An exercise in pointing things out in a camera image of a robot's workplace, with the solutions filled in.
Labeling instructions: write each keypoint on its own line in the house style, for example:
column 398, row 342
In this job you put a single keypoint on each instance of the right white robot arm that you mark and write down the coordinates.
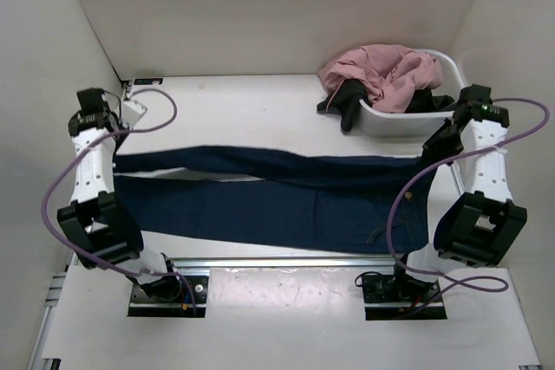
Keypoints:
column 482, row 224

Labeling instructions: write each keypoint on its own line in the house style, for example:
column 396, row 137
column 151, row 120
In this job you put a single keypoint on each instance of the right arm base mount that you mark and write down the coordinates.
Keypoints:
column 392, row 298

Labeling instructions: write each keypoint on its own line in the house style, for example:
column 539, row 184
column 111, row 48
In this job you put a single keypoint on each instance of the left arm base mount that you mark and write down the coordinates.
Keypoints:
column 171, row 296

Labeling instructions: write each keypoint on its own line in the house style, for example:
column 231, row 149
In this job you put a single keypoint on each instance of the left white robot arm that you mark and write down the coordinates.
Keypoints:
column 96, row 223

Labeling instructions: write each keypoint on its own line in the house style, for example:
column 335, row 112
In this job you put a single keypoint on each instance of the pink garment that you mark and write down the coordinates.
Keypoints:
column 389, row 73

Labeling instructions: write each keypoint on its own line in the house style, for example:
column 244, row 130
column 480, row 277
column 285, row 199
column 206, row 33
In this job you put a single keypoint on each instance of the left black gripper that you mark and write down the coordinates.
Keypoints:
column 118, row 146

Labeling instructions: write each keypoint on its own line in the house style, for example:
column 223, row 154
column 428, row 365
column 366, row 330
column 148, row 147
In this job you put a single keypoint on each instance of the small blue label sticker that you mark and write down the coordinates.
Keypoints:
column 148, row 81

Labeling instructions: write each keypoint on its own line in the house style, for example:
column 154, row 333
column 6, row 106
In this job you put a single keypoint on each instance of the dark blue denim trousers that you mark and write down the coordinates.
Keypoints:
column 355, row 204

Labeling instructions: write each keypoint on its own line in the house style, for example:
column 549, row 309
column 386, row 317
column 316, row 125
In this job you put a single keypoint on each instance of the aluminium rail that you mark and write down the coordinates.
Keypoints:
column 285, row 262

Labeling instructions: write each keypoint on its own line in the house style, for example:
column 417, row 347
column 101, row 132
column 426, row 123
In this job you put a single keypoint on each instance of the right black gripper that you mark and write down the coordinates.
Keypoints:
column 432, row 152

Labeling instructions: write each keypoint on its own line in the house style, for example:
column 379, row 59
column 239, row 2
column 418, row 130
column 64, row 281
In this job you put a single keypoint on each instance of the white plastic basket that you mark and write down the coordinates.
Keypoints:
column 380, row 125

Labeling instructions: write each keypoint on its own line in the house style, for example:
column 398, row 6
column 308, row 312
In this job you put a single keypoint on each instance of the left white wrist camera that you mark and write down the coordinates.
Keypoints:
column 131, row 112

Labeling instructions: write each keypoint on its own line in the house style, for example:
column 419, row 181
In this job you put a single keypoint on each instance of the black garment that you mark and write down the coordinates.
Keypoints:
column 346, row 103

